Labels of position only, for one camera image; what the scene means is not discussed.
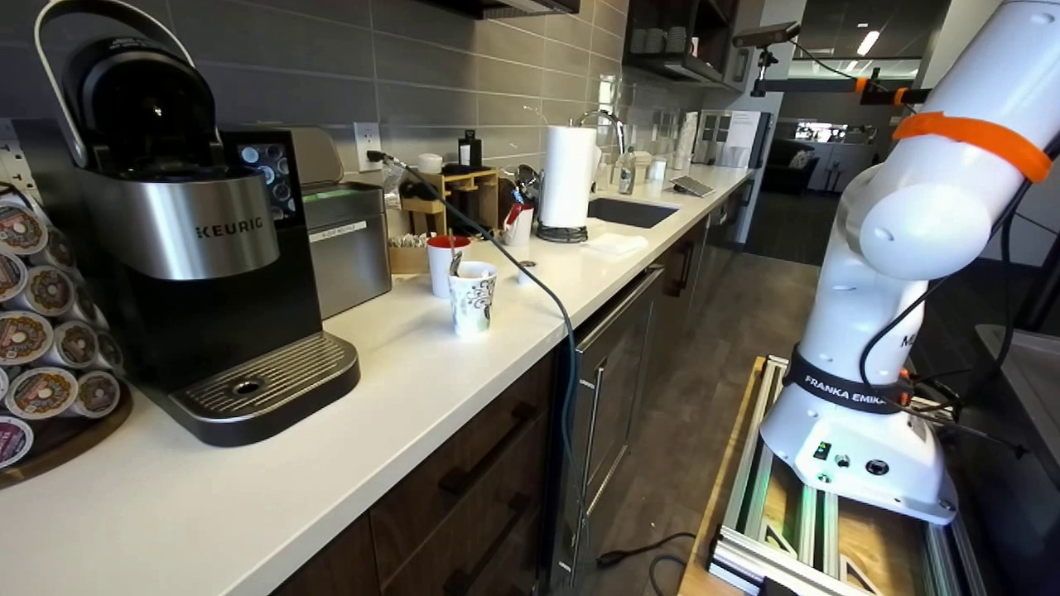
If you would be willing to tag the black silver Keurig coffee maker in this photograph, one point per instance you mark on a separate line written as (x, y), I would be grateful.
(200, 309)

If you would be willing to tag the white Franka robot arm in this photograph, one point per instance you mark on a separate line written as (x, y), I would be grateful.
(884, 287)

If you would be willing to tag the coffee pod in rack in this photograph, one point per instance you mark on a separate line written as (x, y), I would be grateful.
(99, 391)
(12, 437)
(76, 342)
(23, 229)
(52, 290)
(41, 391)
(7, 275)
(23, 336)

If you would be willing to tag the coffee pod carousel rack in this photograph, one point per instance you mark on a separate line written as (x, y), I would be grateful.
(80, 435)

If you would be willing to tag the patterned paper cup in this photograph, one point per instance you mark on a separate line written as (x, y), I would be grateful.
(471, 309)

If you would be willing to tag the white cup with red sticks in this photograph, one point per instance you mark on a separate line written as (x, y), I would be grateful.
(518, 234)

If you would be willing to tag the thin stir stick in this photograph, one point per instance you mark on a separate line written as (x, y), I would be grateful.
(457, 264)

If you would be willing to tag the white mug red inside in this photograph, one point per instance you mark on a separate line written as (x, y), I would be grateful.
(438, 268)

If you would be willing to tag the white paper towel roll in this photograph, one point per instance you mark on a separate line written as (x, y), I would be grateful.
(567, 178)

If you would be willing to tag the small box of packets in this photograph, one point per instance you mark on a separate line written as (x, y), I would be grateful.
(407, 258)

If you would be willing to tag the dark kitchen sink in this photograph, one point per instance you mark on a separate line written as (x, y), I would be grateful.
(632, 213)

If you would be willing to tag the wooden countertop organizer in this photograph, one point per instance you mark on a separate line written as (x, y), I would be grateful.
(465, 178)

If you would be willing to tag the black jar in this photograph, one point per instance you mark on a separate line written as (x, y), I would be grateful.
(468, 151)

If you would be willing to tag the chrome sink faucet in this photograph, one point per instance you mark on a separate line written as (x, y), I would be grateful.
(618, 152)

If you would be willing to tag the small white cup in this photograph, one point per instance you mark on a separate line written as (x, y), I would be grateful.
(429, 163)

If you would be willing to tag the small white container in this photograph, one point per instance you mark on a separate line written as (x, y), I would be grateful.
(659, 173)

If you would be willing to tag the dark wood counter cabinet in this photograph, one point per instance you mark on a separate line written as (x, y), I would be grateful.
(465, 497)

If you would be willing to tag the black orange bar clamp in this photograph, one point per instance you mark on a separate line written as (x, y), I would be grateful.
(884, 89)

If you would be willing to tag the black side table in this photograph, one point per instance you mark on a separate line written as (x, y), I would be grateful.
(1032, 375)

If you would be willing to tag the white wall outlet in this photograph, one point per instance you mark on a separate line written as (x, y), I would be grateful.
(367, 132)

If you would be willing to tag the dark wall shelf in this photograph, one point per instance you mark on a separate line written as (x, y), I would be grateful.
(673, 66)

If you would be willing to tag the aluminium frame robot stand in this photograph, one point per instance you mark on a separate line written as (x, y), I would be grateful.
(773, 517)

